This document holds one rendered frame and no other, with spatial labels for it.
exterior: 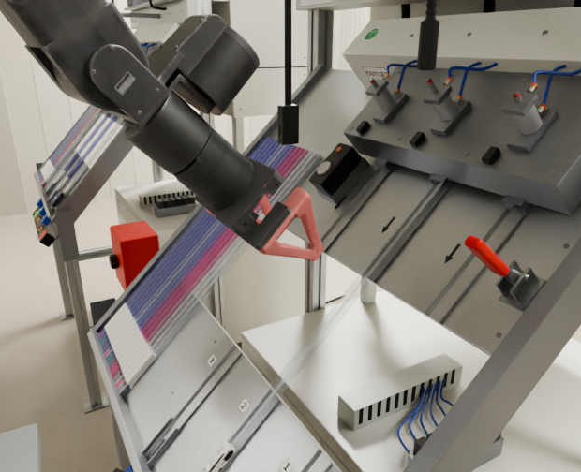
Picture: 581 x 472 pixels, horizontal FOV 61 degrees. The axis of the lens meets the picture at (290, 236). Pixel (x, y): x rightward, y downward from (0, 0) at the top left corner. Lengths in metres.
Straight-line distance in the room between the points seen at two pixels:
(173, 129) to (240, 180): 0.08
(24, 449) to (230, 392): 0.45
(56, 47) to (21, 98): 4.03
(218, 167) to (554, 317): 0.33
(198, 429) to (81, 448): 1.23
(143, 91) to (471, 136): 0.37
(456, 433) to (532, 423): 0.55
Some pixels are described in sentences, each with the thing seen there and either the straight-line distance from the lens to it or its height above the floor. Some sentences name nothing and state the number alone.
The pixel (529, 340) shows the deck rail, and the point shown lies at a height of 1.00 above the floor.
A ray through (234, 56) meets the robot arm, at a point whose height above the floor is 1.24.
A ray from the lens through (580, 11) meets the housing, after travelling 0.67.
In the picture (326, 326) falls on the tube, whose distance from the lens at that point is 0.61.
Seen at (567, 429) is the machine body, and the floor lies 0.62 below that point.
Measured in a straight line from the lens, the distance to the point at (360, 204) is 0.71.
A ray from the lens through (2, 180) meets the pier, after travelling 4.37.
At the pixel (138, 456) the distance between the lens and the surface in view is 0.75.
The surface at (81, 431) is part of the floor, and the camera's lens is 1.97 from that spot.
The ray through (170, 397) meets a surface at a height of 0.77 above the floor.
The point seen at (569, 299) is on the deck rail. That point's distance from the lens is 0.52.
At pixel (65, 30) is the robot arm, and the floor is 1.25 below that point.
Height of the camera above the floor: 1.24
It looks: 21 degrees down
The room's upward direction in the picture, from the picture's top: straight up
